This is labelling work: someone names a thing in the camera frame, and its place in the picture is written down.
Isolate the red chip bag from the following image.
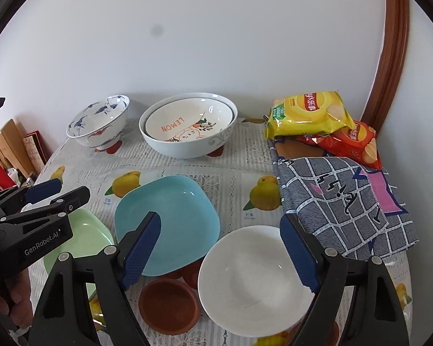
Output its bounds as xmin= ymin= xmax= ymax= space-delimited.
xmin=296 ymin=121 xmax=383 ymax=170

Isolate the brown plate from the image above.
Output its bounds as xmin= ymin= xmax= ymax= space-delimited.
xmin=138 ymin=277 xmax=201 ymax=334

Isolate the green square plate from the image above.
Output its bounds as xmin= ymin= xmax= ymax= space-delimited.
xmin=43 ymin=208 xmax=115 ymax=301

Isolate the large white grey-patterned bowl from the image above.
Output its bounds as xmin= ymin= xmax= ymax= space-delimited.
xmin=139 ymin=94 xmax=238 ymax=159

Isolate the person's left hand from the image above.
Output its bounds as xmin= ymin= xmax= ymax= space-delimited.
xmin=0 ymin=270 xmax=34 ymax=332

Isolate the brown wooden door frame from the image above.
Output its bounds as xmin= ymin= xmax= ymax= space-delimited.
xmin=363 ymin=0 xmax=410 ymax=132

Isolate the plain white bowl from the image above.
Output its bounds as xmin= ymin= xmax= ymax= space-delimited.
xmin=198 ymin=225 xmax=323 ymax=339

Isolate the fruit print tablecloth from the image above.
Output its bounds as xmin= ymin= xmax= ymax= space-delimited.
xmin=29 ymin=117 xmax=414 ymax=346

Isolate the white bowl with orange print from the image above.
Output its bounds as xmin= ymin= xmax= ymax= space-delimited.
xmin=145 ymin=98 xmax=235 ymax=142

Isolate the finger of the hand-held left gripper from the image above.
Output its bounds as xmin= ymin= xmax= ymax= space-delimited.
xmin=0 ymin=179 xmax=63 ymax=221
xmin=0 ymin=186 xmax=91 ymax=236

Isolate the blue and white porcelain bowl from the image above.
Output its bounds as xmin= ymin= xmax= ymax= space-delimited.
xmin=66 ymin=94 xmax=130 ymax=150

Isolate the grey checked cloth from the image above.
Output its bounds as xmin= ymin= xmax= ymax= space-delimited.
xmin=269 ymin=139 xmax=419 ymax=260

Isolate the dark red patterned box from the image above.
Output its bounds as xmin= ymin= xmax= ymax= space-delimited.
xmin=22 ymin=131 xmax=48 ymax=174

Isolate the yellow chip bag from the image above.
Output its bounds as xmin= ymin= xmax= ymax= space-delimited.
xmin=265 ymin=91 xmax=355 ymax=139

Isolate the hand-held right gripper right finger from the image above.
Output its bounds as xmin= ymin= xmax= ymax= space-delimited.
xmin=279 ymin=213 xmax=410 ymax=346

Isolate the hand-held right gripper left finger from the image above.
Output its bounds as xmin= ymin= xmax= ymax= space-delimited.
xmin=28 ymin=211 xmax=162 ymax=346

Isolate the blue square plate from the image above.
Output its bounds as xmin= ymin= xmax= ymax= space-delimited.
xmin=114 ymin=175 xmax=220 ymax=276

